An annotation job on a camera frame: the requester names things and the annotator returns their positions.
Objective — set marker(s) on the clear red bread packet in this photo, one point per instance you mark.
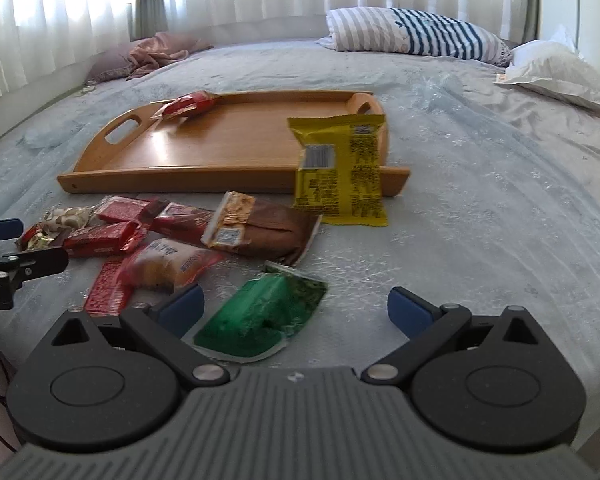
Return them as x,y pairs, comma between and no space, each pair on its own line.
170,262

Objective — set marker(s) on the brown snack packet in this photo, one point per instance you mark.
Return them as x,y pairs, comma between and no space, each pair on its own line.
270,232

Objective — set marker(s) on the red sausage snack packet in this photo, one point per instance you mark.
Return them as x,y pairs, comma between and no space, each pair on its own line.
187,105

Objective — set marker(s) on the green snack packet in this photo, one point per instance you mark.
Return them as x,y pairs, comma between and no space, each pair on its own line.
257,315

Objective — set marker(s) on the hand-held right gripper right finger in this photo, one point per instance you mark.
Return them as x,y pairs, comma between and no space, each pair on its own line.
407,311

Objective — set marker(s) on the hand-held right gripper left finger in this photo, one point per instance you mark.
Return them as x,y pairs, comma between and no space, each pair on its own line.
182,306

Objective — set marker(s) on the pink crumpled cloth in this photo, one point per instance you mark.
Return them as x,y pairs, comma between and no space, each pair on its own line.
157,52

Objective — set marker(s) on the striped folded duvet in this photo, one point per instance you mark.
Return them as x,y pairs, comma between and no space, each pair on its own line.
420,32

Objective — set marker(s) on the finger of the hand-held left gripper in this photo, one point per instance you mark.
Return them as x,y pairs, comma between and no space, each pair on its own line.
40,262
0,230

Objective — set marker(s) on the red nut print snack packet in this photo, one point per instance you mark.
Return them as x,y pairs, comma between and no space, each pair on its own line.
65,220

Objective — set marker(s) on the white pillow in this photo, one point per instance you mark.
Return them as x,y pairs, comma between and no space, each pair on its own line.
555,72

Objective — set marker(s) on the purple pillow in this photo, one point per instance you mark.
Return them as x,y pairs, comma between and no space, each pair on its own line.
107,67

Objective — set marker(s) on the flat red snack packet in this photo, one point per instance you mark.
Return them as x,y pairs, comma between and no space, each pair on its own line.
107,290

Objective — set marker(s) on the yellow snack packet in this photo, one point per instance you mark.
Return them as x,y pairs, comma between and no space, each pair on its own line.
345,175

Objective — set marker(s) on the red chocolate wafer bar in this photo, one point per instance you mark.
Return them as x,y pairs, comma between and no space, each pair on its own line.
125,209

